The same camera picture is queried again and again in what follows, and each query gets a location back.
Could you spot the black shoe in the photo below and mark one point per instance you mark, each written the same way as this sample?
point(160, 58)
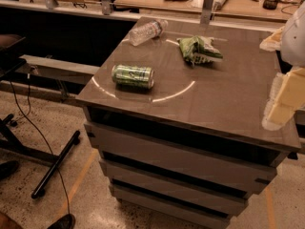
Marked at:
point(65, 222)

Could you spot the grey metal rail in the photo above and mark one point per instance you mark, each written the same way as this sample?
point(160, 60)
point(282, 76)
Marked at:
point(57, 69)

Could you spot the green chip bag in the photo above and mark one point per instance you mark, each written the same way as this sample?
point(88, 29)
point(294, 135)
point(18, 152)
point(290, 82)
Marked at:
point(199, 49)

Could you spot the black round cup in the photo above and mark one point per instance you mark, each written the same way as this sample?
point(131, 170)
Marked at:
point(270, 4)

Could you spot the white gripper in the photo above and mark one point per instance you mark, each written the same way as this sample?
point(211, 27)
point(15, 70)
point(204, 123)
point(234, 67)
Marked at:
point(294, 38)

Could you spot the dark chair seat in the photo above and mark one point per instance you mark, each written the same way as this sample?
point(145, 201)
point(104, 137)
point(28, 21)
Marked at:
point(11, 46)

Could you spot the grey drawer cabinet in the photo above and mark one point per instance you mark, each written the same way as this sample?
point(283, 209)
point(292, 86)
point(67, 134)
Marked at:
point(193, 145)

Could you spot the green soda can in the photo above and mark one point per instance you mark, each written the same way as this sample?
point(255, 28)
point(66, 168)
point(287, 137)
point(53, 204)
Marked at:
point(135, 76)

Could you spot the clear plastic water bottle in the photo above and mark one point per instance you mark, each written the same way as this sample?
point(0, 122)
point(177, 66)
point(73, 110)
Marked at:
point(148, 31)

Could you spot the black stand leg frame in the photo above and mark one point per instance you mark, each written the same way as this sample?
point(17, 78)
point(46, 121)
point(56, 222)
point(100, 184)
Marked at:
point(11, 143)

